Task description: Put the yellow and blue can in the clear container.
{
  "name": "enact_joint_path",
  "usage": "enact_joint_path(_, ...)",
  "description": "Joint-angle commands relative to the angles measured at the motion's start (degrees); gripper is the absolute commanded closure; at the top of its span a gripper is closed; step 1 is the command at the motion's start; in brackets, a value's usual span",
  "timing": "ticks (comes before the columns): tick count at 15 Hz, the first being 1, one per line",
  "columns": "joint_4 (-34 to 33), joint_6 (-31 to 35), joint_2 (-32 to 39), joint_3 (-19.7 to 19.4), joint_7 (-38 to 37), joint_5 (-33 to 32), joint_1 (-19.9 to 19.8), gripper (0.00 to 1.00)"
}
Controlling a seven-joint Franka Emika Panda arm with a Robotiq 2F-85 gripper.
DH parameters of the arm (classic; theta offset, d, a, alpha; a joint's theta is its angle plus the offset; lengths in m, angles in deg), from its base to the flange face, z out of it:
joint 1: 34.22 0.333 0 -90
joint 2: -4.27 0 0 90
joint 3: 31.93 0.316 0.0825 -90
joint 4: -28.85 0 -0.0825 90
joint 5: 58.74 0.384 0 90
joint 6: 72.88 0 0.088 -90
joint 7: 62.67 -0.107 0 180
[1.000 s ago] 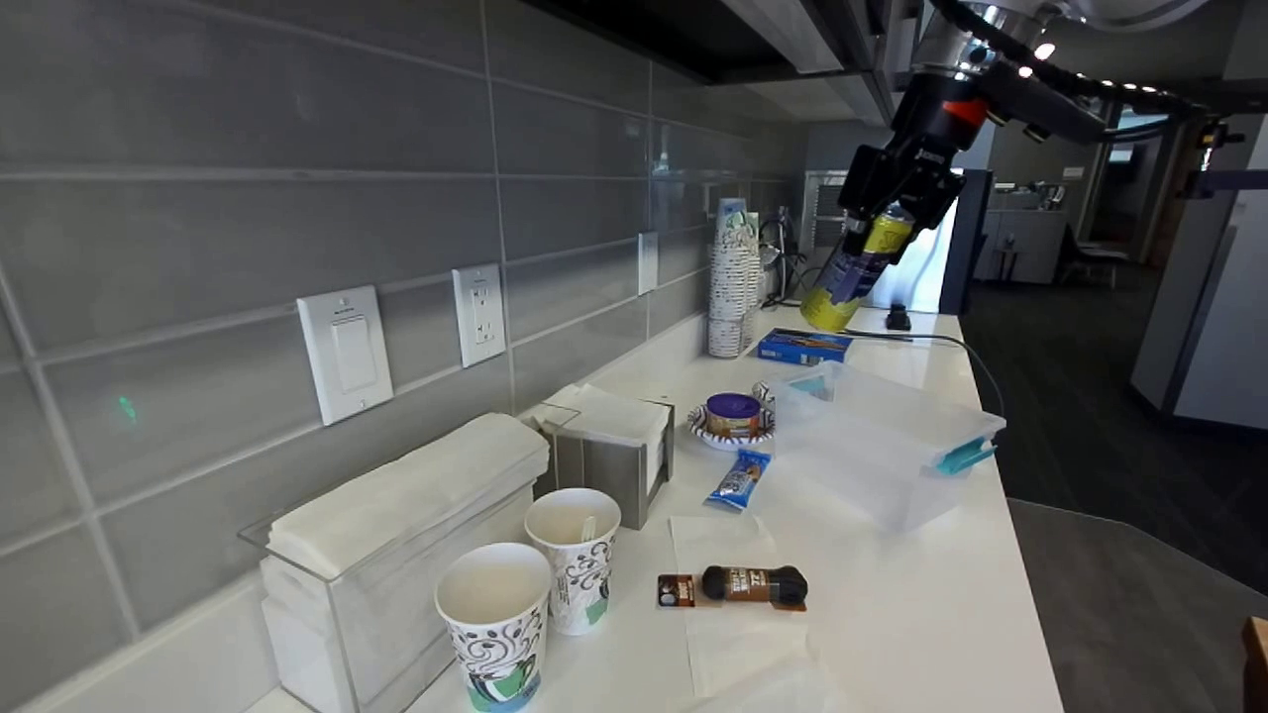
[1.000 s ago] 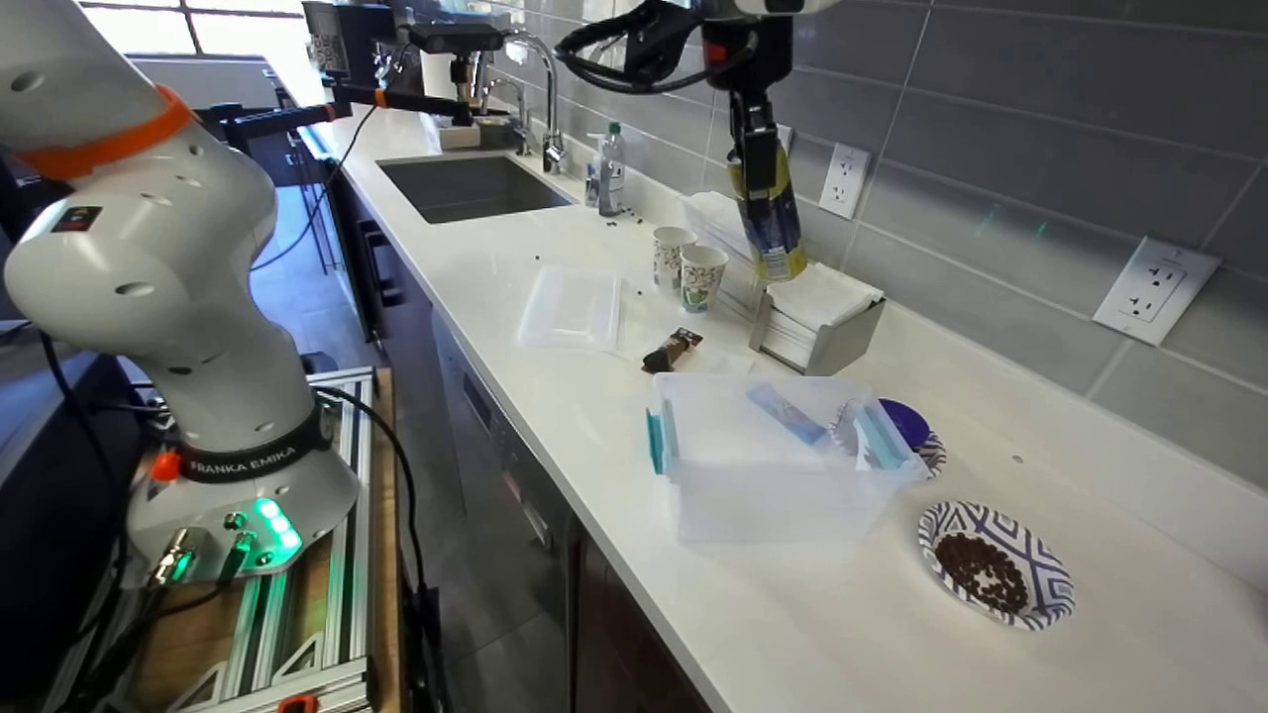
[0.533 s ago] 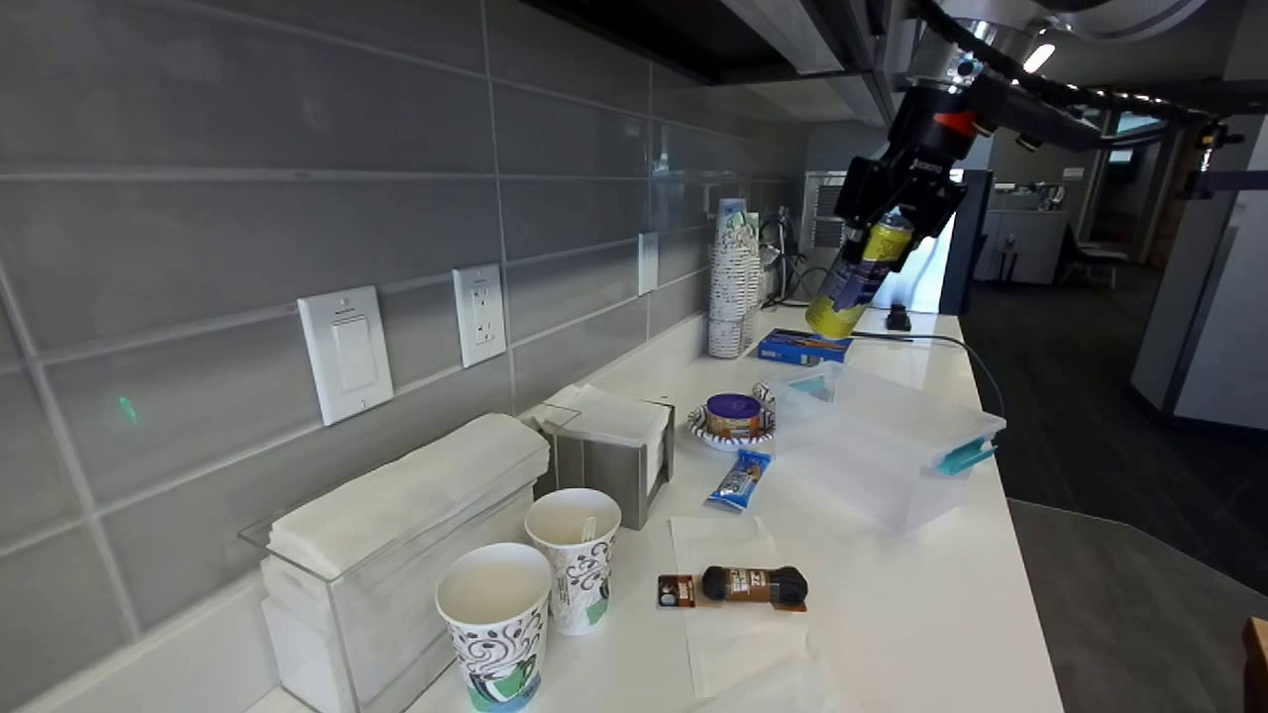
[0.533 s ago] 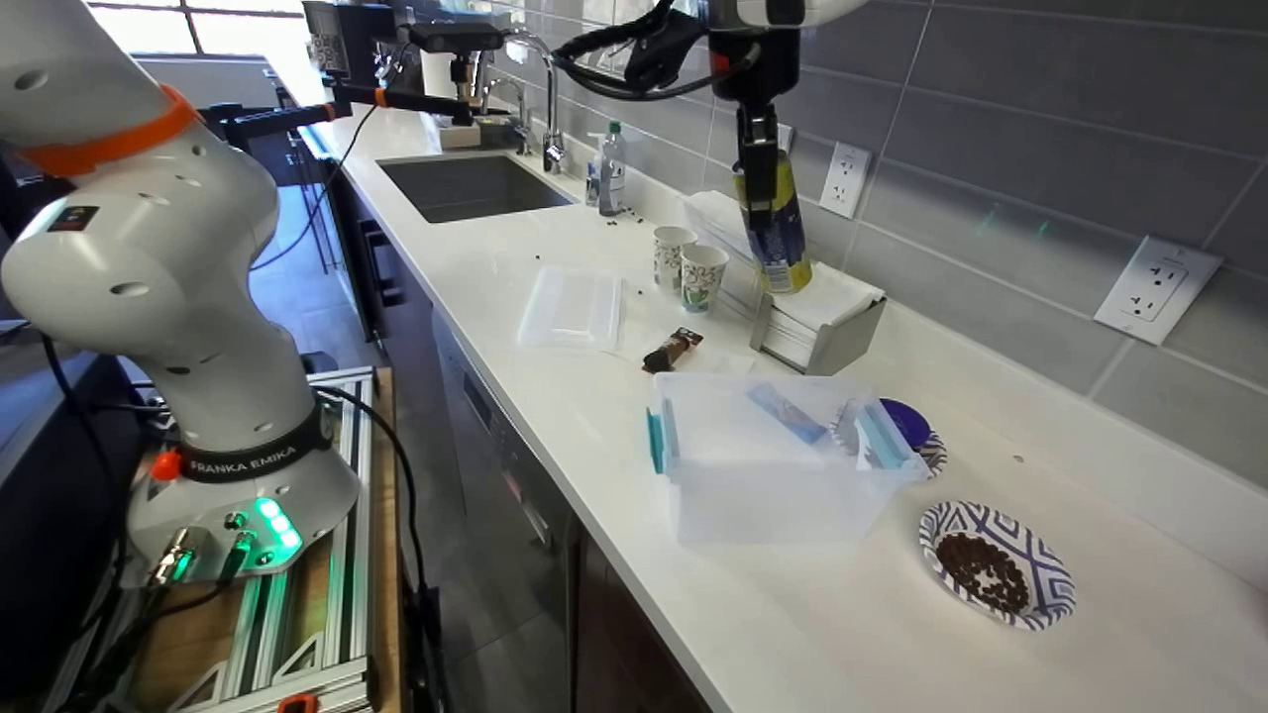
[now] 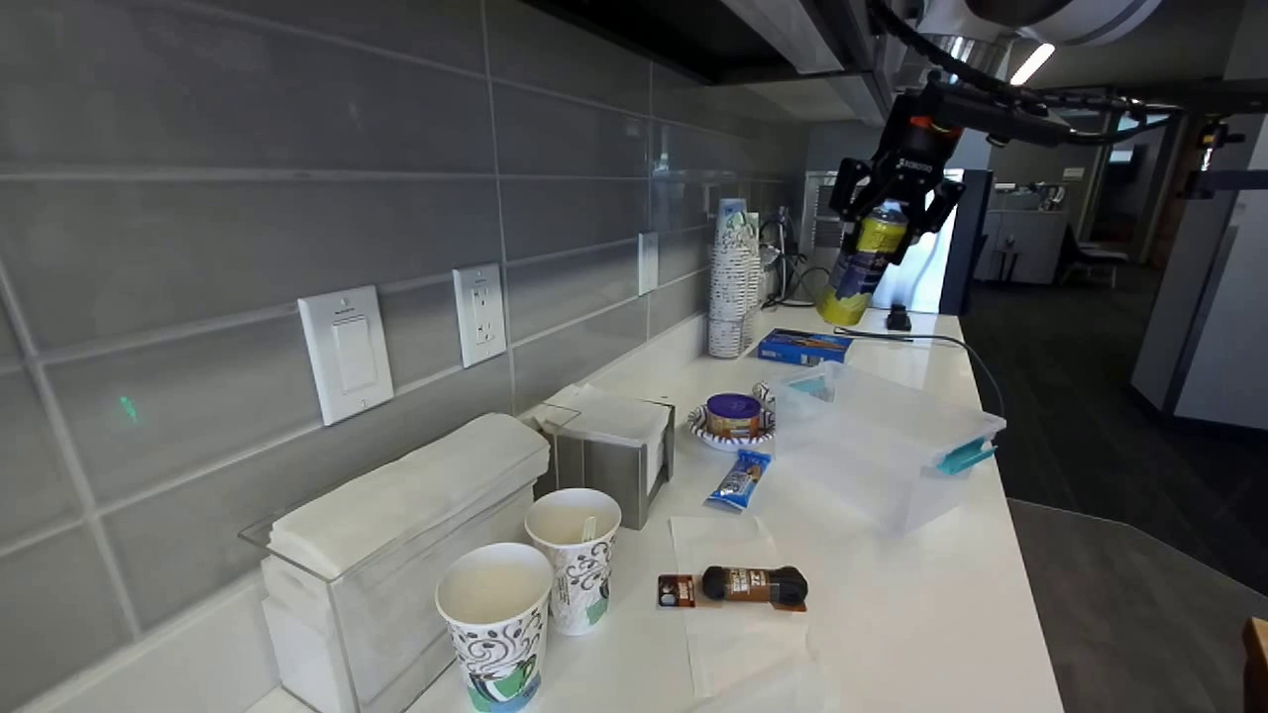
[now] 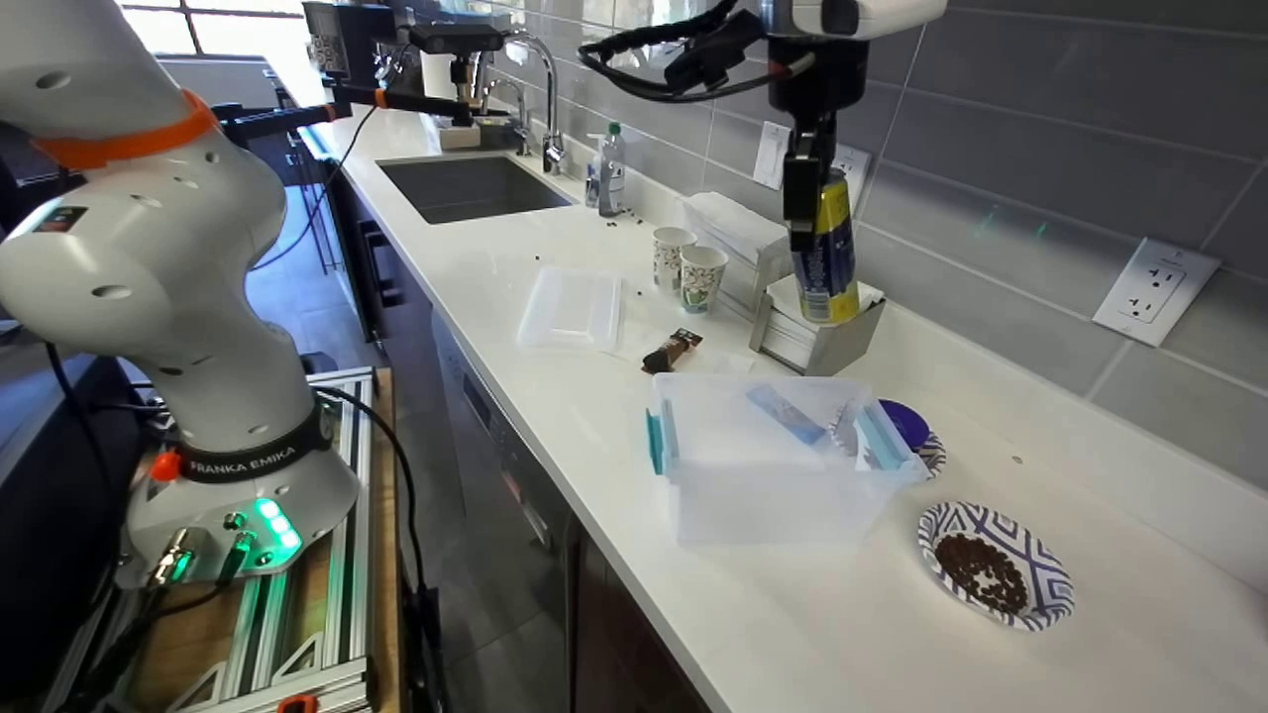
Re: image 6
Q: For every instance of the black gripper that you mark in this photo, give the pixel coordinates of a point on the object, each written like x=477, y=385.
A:
x=809, y=146

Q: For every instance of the yellow and blue can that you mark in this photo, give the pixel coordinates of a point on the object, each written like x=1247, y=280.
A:
x=832, y=272

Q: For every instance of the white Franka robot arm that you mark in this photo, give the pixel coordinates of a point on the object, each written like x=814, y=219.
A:
x=131, y=263

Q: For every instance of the clear flat container lid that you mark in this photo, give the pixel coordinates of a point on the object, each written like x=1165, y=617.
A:
x=572, y=305

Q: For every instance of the clear plastic container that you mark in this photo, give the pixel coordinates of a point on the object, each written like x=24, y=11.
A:
x=777, y=488

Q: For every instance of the printed white paper cup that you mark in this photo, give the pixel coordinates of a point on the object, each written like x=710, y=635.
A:
x=703, y=280
x=671, y=245

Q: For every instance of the metal napkin dispenser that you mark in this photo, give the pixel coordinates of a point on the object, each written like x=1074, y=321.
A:
x=805, y=341

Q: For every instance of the brown snack bar wrapper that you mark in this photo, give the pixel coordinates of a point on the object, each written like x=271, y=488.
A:
x=671, y=350

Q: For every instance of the clear water bottle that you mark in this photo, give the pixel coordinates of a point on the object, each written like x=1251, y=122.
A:
x=612, y=173

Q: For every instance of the blue snack packet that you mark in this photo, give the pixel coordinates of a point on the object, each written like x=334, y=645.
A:
x=790, y=414

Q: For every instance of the purple round tin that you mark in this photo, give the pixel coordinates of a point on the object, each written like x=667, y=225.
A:
x=914, y=427

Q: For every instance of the chrome sink faucet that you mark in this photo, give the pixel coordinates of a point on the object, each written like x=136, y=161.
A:
x=551, y=132

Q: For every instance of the steel undermount sink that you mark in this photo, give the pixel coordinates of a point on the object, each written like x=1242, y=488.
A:
x=461, y=186

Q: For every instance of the brown coffee beans pile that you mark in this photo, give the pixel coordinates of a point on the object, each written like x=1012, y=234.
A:
x=982, y=576

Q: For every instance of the blue patterned paper plate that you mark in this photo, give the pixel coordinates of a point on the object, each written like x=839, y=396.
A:
x=1044, y=576

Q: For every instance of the dark base cabinet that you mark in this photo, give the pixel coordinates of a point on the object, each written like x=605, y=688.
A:
x=527, y=555

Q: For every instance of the black appliance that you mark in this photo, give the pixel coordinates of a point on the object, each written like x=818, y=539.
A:
x=370, y=33

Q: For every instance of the black rod with orange clips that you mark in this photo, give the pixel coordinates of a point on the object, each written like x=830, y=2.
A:
x=291, y=111

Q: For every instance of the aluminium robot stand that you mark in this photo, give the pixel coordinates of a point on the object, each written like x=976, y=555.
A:
x=346, y=527

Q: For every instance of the white blank wall plate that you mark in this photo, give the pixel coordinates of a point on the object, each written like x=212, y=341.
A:
x=772, y=151

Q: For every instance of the white wall power outlet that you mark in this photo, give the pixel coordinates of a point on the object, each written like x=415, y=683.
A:
x=1156, y=291
x=861, y=164

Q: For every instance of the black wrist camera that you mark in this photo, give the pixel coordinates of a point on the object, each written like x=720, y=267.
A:
x=716, y=52

